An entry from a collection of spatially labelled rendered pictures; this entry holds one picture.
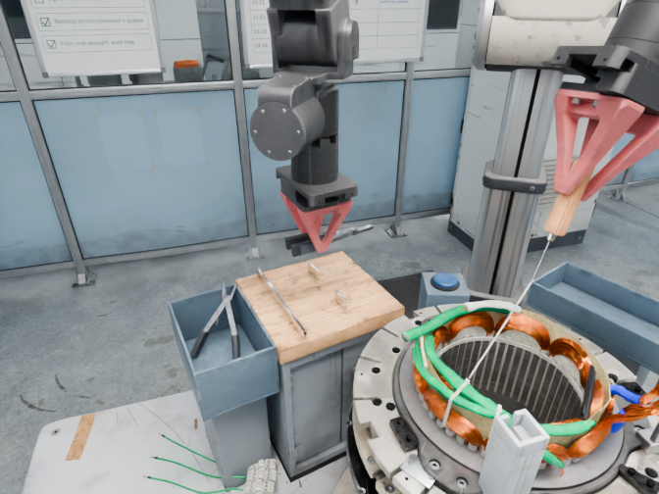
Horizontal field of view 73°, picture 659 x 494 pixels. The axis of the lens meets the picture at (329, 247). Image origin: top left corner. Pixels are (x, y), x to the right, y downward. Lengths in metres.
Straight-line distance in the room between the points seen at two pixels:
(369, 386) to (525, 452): 0.19
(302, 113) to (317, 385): 0.41
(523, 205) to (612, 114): 0.54
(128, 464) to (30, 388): 1.51
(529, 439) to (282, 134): 0.33
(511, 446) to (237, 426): 0.44
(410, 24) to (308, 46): 2.30
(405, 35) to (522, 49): 1.98
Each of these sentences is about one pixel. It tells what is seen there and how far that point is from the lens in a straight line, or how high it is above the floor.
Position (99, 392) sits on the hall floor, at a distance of 2.21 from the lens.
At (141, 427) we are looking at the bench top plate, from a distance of 0.94.
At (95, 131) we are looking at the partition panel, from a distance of 2.63.
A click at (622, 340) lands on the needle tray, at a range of 0.76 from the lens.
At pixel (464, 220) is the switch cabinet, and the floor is 0.18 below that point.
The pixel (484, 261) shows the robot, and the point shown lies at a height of 1.00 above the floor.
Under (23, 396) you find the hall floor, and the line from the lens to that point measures 2.35.
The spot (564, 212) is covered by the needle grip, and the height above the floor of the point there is 1.32.
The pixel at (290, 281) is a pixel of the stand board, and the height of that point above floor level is 1.07.
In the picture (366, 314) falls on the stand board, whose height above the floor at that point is 1.07.
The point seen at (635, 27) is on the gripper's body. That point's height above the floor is 1.45.
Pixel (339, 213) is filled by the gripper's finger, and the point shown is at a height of 1.23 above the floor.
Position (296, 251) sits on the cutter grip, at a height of 1.18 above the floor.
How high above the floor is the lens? 1.47
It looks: 30 degrees down
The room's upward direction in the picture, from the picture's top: straight up
